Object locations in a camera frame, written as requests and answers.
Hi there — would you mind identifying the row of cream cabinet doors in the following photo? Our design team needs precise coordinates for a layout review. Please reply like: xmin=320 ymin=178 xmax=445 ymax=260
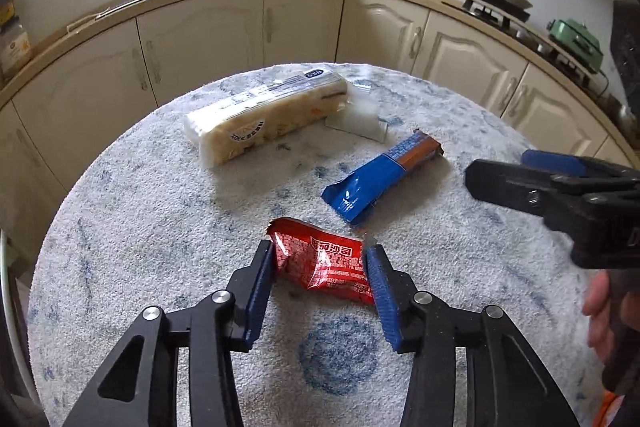
xmin=0 ymin=0 xmax=640 ymax=258

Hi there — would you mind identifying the long beige cracker packet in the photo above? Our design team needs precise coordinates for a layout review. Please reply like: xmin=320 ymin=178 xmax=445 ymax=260
xmin=184 ymin=68 xmax=349 ymax=166

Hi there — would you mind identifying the blue and orange wrapper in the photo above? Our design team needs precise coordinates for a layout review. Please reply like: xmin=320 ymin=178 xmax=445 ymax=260
xmin=321 ymin=131 xmax=445 ymax=228

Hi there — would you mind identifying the metal frame chair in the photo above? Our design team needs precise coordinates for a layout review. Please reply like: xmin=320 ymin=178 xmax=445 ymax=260
xmin=0 ymin=227 xmax=36 ymax=403

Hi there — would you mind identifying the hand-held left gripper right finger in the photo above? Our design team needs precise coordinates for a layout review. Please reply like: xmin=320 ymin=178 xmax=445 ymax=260
xmin=363 ymin=244 xmax=581 ymax=427

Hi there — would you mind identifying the green kitchen appliance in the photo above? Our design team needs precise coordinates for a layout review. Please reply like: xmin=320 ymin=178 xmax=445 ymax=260
xmin=547 ymin=18 xmax=606 ymax=72

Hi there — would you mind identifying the black gas stove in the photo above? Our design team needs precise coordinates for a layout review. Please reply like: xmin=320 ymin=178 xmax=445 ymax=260
xmin=460 ymin=0 xmax=533 ymax=31

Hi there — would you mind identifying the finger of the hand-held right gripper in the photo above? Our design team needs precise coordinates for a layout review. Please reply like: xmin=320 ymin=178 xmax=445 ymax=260
xmin=464 ymin=158 xmax=640 ymax=231
xmin=520 ymin=149 xmax=640 ymax=181

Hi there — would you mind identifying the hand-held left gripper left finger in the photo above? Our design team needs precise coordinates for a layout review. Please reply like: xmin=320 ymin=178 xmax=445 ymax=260
xmin=60 ymin=239 xmax=276 ymax=427

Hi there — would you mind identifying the black appliance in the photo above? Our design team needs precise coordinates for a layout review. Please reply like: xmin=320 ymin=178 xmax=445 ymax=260
xmin=610 ymin=0 xmax=640 ymax=108

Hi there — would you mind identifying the red sauce packet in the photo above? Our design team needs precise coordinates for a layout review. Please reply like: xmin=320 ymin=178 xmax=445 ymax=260
xmin=266 ymin=217 xmax=377 ymax=307

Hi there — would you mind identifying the person's right hand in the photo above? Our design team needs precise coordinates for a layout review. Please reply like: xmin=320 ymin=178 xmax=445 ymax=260
xmin=582 ymin=272 xmax=623 ymax=363

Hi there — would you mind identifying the small clear plastic wrapper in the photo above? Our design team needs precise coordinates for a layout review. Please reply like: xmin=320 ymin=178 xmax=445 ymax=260
xmin=325 ymin=79 xmax=391 ymax=142

